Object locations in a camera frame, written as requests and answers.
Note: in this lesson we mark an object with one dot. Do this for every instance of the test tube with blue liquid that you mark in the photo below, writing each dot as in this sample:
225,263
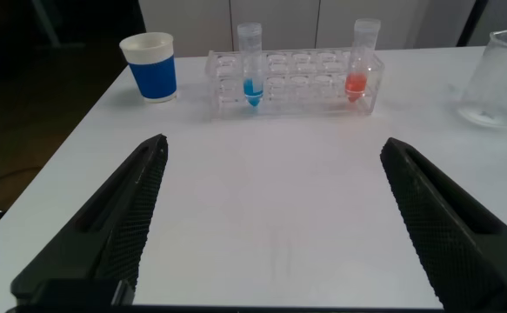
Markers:
252,89

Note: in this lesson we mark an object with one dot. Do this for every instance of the white folding partition with feet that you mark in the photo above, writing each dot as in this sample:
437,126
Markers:
505,15

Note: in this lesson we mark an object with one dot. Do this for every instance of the white folding partition with hinge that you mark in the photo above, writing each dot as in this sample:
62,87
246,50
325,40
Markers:
279,21

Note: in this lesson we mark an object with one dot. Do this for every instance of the blue and white paper cup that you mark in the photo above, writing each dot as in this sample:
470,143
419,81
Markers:
153,76

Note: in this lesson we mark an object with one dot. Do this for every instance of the test tube with red liquid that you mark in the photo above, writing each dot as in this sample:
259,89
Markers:
356,84

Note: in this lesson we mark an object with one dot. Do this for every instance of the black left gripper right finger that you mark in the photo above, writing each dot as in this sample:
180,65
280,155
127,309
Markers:
448,235

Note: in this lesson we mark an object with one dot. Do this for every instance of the clear acrylic test tube rack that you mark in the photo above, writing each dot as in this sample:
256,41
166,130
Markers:
305,93

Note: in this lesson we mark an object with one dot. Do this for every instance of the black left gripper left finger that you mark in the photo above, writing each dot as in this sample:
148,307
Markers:
118,226

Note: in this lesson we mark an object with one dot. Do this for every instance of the clear glass beaker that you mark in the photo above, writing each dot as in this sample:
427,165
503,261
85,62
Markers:
496,87

